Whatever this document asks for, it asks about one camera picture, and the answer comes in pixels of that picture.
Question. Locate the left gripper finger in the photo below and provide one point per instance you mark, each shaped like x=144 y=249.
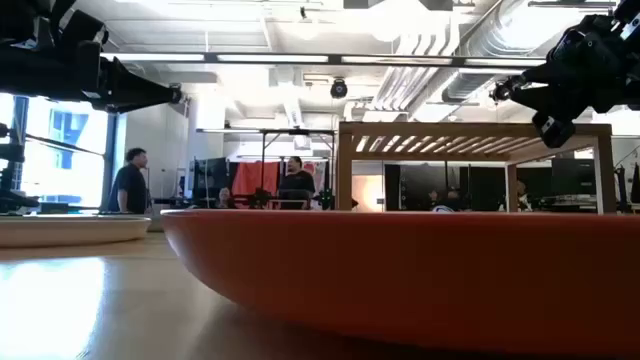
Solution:
x=130 y=106
x=125 y=85

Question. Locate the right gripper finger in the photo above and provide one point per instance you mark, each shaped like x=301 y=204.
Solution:
x=565 y=82
x=565 y=107

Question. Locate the cream plate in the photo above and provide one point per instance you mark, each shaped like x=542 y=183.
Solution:
x=70 y=230

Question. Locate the orange plate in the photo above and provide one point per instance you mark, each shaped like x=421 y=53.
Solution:
x=400 y=275

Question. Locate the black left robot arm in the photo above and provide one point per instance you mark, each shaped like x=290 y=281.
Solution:
x=25 y=70

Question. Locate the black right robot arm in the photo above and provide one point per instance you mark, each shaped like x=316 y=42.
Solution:
x=631 y=60

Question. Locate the wooden slatted shelf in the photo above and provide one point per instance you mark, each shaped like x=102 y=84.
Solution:
x=475 y=130

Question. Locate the black ceiling spotlight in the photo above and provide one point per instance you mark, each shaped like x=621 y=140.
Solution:
x=501 y=92
x=338 y=89
x=176 y=95

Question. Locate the person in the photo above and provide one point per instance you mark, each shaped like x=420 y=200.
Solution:
x=522 y=197
x=131 y=185
x=224 y=199
x=452 y=201
x=296 y=185

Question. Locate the large glass window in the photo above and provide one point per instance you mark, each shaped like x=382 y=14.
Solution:
x=75 y=175

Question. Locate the black floor stand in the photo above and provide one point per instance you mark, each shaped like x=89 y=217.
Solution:
x=621 y=190

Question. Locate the black equipment stand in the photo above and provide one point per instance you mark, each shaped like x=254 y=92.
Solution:
x=10 y=170

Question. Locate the red cloth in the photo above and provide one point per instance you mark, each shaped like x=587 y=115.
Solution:
x=250 y=177

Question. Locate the overhead light bar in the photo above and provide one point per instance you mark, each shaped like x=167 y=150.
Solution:
x=272 y=58

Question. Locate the black partition panel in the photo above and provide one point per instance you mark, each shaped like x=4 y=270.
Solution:
x=415 y=185

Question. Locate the black metal frame stand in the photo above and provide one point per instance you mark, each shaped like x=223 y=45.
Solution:
x=300 y=132

